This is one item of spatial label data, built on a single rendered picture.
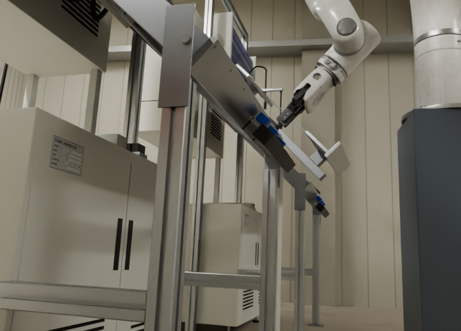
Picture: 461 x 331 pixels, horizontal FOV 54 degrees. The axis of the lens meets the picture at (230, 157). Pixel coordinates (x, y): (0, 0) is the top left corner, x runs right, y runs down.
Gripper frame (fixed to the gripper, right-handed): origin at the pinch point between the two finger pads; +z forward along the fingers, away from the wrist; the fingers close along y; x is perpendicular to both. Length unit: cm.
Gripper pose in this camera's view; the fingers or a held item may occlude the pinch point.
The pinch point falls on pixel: (285, 117)
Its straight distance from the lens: 119.8
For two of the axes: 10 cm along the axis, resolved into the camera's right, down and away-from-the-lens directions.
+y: 2.7, 2.1, 9.4
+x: -6.7, -6.6, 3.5
